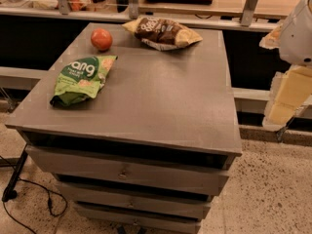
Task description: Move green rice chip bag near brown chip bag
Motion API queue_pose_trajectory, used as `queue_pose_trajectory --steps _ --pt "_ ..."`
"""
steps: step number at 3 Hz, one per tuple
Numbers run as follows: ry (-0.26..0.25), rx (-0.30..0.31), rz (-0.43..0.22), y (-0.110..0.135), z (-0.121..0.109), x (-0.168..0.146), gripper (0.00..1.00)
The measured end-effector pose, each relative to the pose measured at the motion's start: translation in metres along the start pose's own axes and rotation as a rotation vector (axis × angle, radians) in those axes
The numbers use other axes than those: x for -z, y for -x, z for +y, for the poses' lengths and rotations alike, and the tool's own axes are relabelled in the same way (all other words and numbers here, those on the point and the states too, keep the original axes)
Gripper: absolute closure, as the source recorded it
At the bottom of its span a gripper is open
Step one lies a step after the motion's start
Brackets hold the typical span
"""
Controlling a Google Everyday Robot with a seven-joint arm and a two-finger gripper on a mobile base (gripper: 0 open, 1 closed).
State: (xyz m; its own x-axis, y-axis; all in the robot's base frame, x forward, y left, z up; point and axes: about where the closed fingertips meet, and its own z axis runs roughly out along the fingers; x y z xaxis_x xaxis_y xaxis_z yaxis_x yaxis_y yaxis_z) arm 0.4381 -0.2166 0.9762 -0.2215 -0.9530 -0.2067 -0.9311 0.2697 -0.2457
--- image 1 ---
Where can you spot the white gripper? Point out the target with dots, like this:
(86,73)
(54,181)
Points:
(297,38)

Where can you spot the green rice chip bag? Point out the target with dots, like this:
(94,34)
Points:
(81,79)

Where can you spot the brown chip bag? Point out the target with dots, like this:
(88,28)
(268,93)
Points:
(162,34)

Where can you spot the top drawer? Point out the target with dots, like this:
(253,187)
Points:
(127,170)

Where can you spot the drawer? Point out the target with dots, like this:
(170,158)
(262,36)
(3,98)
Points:
(133,200)
(127,170)
(136,219)

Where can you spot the grey drawer cabinet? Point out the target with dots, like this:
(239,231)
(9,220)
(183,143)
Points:
(169,108)

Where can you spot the red apple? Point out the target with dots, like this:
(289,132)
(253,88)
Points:
(101,39)

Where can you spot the bottom drawer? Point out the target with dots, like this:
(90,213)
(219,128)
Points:
(136,219)

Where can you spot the middle drawer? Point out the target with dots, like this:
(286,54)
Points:
(133,200)

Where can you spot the black stand leg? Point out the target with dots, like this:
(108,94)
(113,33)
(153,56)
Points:
(17,165)

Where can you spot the metal bracket right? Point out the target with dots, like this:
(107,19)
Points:
(248,12)

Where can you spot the metal bracket middle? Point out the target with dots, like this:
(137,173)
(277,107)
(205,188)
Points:
(133,9)

